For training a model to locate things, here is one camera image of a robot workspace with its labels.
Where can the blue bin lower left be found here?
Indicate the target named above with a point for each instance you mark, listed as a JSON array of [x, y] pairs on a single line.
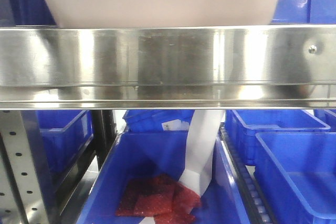
[[64, 132]]

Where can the blue bin lower centre back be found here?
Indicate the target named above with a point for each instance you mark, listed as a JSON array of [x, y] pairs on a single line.
[[158, 120]]

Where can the white paper strip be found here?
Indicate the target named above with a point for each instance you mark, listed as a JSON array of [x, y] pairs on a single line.
[[202, 134]]

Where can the blue bin lower right back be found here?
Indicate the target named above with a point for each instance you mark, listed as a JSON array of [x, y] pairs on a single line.
[[243, 125]]

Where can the blue bin with red bags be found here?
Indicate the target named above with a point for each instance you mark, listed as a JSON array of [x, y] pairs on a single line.
[[149, 154]]

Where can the blue bin lower right front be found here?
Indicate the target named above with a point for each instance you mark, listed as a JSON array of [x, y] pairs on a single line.
[[296, 172]]

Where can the blue bin upper left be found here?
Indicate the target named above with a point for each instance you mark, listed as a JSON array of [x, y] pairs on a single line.
[[31, 12]]

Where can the stainless steel shelf beam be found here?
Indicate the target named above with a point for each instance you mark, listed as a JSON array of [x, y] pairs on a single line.
[[234, 67]]

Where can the perforated metal shelf upright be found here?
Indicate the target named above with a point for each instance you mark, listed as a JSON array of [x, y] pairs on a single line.
[[16, 135]]

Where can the roller conveyor rail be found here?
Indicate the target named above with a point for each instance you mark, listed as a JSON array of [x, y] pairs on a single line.
[[250, 193]]

